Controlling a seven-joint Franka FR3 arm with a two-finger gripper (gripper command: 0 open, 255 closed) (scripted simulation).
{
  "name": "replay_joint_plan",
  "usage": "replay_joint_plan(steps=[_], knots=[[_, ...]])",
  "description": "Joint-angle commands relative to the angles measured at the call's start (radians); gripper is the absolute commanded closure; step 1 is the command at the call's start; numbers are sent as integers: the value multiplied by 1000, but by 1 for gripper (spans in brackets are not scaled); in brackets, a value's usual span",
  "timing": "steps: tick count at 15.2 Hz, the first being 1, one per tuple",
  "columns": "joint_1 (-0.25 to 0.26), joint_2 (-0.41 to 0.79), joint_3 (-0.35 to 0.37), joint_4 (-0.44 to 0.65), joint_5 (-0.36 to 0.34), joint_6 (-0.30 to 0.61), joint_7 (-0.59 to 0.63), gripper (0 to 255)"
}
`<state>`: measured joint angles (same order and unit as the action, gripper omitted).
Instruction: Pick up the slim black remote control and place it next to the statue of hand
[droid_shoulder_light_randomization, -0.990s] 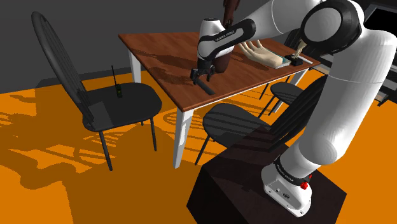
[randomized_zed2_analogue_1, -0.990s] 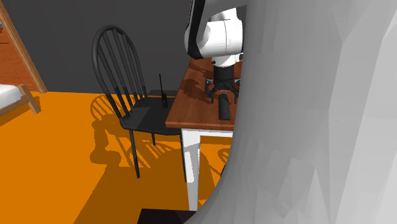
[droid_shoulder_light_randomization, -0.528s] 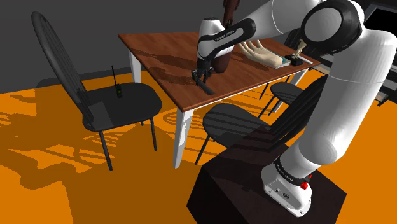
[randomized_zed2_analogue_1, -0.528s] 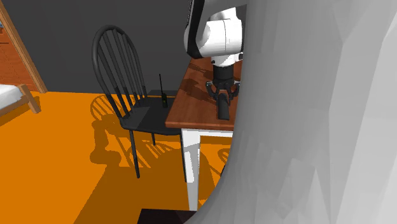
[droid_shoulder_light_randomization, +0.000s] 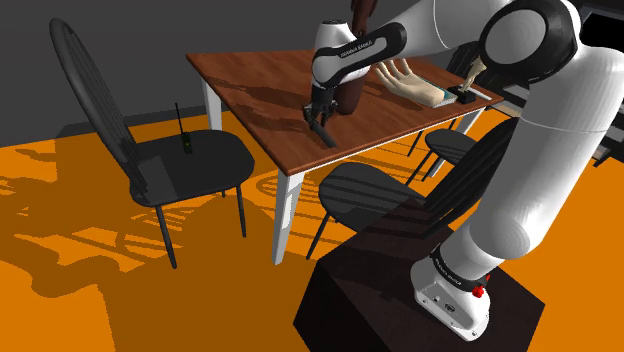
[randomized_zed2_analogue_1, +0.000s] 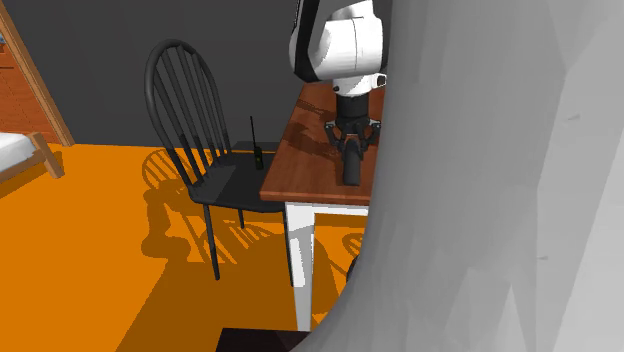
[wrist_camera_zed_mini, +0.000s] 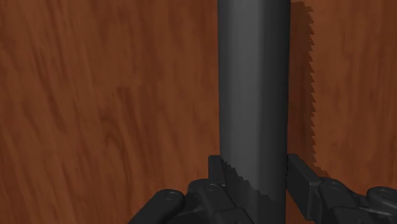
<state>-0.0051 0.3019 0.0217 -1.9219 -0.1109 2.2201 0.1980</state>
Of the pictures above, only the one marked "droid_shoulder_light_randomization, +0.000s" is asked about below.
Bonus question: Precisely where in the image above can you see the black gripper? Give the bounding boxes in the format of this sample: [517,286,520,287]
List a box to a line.
[302,87,339,129]

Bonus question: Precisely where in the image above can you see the dark brown tall vase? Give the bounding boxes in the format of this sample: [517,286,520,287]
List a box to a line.
[335,0,379,117]

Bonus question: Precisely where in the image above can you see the brown wooden table white legs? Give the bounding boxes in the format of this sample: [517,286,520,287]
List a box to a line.
[186,46,505,266]

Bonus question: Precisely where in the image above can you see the black round-backed chair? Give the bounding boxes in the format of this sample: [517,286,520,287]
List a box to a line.
[405,128,478,186]
[305,116,520,261]
[48,17,256,270]
[445,41,490,90]

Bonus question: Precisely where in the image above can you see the beige hand sculpture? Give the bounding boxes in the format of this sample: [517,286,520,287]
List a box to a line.
[374,58,448,109]

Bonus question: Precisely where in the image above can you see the teal book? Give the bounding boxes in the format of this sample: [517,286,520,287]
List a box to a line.
[418,75,459,109]

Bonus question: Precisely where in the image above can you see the black walkie-talkie with antenna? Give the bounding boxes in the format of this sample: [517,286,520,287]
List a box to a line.
[174,102,194,156]

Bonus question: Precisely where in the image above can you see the beige figure on black base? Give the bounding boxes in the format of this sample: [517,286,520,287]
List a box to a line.
[446,55,489,105]

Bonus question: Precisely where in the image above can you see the white pen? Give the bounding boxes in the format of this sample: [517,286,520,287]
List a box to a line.
[467,86,493,103]

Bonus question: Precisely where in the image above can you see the dark robot stand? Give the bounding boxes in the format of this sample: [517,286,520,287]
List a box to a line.
[292,197,546,352]

